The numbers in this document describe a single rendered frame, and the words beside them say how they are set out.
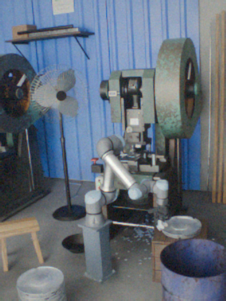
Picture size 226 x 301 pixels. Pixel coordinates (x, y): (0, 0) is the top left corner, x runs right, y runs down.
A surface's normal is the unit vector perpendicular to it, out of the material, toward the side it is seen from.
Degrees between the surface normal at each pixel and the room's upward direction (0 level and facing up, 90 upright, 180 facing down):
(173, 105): 103
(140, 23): 90
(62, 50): 90
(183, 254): 88
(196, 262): 88
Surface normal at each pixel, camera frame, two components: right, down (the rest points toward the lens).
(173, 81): -0.40, 0.03
